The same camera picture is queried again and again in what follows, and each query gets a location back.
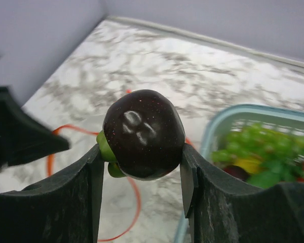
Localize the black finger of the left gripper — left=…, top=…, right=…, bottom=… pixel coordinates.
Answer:
left=0, top=86, right=69, bottom=169

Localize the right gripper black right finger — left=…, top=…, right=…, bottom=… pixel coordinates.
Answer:
left=180, top=144, right=304, bottom=242

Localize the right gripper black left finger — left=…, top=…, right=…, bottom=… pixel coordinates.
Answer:
left=0, top=145, right=104, bottom=242

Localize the clear orange-zip bag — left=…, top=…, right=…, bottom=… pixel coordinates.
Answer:
left=47, top=89, right=196, bottom=242

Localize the dark purple mangosteen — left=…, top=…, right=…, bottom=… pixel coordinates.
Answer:
left=96, top=89, right=186, bottom=181

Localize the yellow starfruit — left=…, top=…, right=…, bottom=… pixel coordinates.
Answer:
left=234, top=158, right=262, bottom=175

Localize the green grape bunch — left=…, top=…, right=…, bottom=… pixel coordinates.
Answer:
left=211, top=123, right=304, bottom=164

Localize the light blue plastic basket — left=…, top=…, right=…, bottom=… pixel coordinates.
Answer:
left=180, top=104, right=304, bottom=242

